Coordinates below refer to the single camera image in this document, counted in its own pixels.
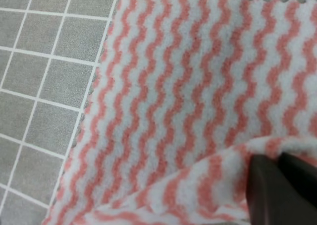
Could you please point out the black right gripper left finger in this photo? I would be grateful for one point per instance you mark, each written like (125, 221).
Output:
(271, 198)

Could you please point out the pink white striped towel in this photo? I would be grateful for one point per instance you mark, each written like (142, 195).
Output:
(186, 92)

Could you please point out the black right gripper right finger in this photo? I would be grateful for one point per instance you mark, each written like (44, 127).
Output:
(301, 175)

